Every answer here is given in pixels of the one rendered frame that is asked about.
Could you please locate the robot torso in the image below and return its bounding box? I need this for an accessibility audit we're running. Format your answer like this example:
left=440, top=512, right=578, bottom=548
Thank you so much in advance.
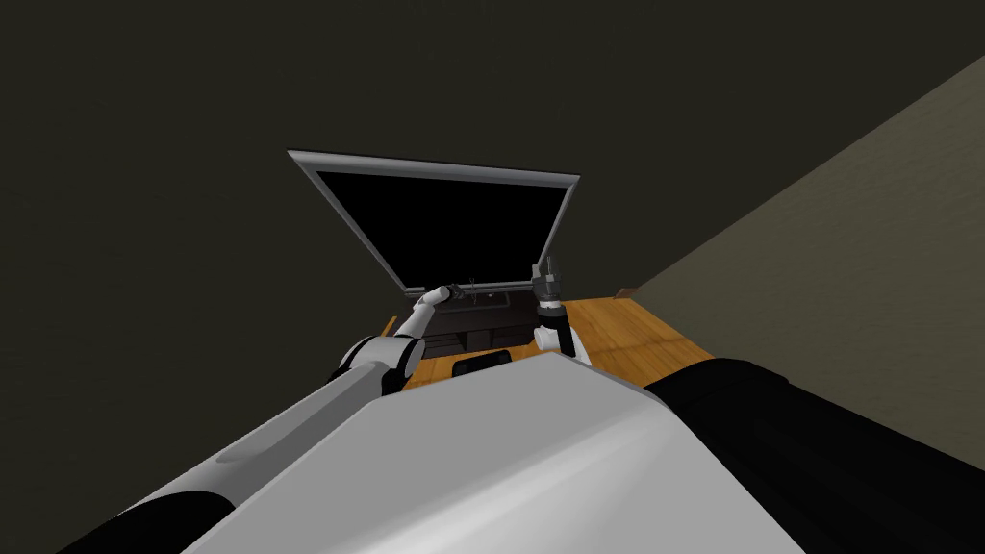
left=180, top=347, right=809, bottom=554

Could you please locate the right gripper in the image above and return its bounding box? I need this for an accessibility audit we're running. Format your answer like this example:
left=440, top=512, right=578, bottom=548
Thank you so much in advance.
left=532, top=257, right=565, bottom=303

